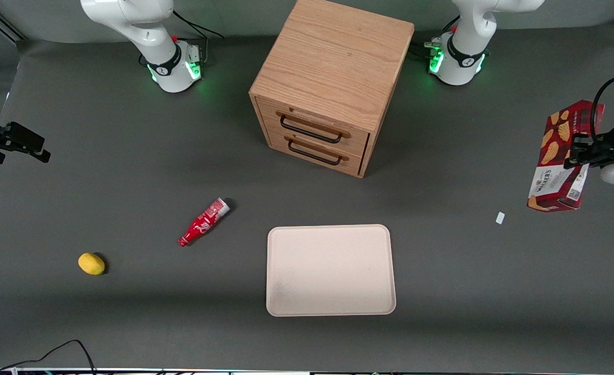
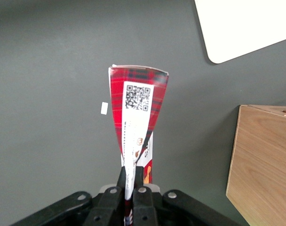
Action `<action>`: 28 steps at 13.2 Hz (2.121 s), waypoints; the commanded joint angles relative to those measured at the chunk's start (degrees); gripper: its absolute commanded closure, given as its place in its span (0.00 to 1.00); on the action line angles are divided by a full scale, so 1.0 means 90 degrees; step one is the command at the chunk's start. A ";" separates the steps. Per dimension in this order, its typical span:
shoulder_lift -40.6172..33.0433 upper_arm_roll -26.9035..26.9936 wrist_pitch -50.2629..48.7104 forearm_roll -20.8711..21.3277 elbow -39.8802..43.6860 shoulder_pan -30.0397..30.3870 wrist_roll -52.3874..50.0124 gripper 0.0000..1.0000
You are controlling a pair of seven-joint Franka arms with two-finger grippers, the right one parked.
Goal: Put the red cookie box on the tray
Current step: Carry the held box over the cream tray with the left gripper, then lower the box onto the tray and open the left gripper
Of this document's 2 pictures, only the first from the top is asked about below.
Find red cola bottle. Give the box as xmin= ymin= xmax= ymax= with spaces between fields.
xmin=178 ymin=197 xmax=231 ymax=247

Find wooden drawer short handle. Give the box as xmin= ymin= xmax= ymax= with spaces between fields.
xmin=266 ymin=129 xmax=366 ymax=177

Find red cookie box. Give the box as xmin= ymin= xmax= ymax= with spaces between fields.
xmin=527 ymin=100 xmax=606 ymax=213

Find beige rectangular tray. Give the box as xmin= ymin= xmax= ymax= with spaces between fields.
xmin=266 ymin=224 xmax=397 ymax=317

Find short black drawer handle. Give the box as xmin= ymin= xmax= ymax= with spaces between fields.
xmin=287 ymin=137 xmax=343 ymax=167

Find wooden drawer long handle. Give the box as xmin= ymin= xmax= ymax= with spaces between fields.
xmin=255 ymin=97 xmax=371 ymax=157

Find black left arm base cables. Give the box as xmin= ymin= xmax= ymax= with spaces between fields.
xmin=408 ymin=40 xmax=444 ymax=59

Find long black drawer handle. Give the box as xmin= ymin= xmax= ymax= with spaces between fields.
xmin=279 ymin=114 xmax=345 ymax=144

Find black right arm base cable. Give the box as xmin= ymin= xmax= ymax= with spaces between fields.
xmin=173 ymin=10 xmax=225 ymax=40

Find thin black looped cable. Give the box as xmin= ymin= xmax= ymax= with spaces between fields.
xmin=0 ymin=340 xmax=97 ymax=375

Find aluminium frame rail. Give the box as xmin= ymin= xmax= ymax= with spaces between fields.
xmin=0 ymin=0 xmax=27 ymax=43

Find yellow lemon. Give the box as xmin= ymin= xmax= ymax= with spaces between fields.
xmin=78 ymin=253 xmax=106 ymax=276

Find wooden drawer cabinet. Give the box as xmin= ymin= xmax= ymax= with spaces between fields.
xmin=249 ymin=0 xmax=415 ymax=179

